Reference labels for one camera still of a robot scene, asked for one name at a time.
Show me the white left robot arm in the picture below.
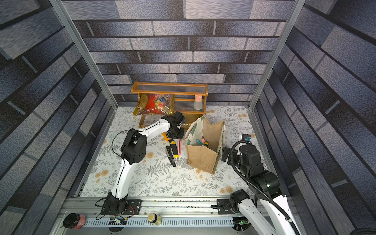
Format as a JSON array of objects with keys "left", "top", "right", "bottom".
[{"left": 100, "top": 112, "right": 184, "bottom": 216}]

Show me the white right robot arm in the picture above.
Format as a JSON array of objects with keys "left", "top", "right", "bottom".
[{"left": 227, "top": 140, "right": 301, "bottom": 235}]

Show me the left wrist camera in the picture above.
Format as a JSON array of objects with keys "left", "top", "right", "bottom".
[{"left": 172, "top": 112, "right": 185, "bottom": 125}]

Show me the black yellow box cutter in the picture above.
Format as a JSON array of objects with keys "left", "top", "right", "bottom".
[{"left": 165, "top": 146, "right": 176, "bottom": 167}]

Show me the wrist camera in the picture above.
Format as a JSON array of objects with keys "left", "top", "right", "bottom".
[
  {"left": 172, "top": 112, "right": 185, "bottom": 125},
  {"left": 240, "top": 134, "right": 252, "bottom": 146}
]

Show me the green jute Christmas bag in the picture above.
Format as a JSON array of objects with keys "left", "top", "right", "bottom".
[{"left": 185, "top": 116, "right": 226, "bottom": 175}]

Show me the black red emergency button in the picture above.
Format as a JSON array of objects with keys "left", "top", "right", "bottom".
[{"left": 63, "top": 213, "right": 86, "bottom": 230}]

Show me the red gold snack bag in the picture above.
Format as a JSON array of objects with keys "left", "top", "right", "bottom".
[{"left": 133, "top": 94, "right": 175, "bottom": 116}]

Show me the pink snap-off cutter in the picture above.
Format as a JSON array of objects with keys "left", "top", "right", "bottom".
[{"left": 177, "top": 139, "right": 182, "bottom": 155}]

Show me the orange handled utility knife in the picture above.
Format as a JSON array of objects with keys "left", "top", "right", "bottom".
[{"left": 162, "top": 132, "right": 180, "bottom": 159}]

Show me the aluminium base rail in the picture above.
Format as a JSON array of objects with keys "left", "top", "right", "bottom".
[{"left": 49, "top": 196, "right": 306, "bottom": 235}]

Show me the floral table mat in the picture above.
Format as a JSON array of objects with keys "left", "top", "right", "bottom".
[{"left": 80, "top": 106, "right": 255, "bottom": 197}]

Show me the wooden two-tier shelf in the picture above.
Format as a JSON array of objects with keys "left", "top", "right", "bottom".
[{"left": 131, "top": 82, "right": 209, "bottom": 130}]

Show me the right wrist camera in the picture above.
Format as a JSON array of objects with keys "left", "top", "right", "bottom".
[{"left": 240, "top": 134, "right": 252, "bottom": 146}]

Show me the small pink-capped bottle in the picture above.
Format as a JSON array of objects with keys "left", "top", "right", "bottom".
[{"left": 193, "top": 95, "right": 204, "bottom": 111}]

